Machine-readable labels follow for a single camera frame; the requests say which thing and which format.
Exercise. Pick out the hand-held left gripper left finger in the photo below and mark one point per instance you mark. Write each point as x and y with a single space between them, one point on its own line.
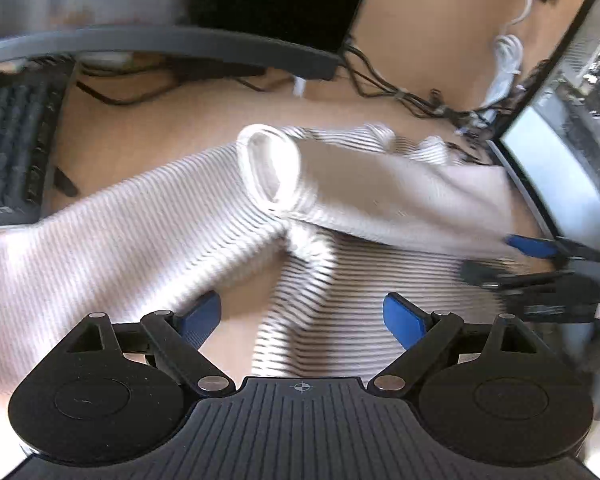
200 318

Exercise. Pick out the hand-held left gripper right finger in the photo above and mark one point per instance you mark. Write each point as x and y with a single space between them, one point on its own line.
405 318

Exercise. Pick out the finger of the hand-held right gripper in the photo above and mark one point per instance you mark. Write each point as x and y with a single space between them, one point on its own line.
530 246
485 272

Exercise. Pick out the black and white striped shirt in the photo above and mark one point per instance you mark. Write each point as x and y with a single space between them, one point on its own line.
180 200

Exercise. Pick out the computer tower case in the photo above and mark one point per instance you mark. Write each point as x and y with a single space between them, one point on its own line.
570 125

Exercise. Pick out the black keyboard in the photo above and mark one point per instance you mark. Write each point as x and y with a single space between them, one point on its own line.
15 140

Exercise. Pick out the black computer monitor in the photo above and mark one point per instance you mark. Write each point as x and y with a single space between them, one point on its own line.
280 5

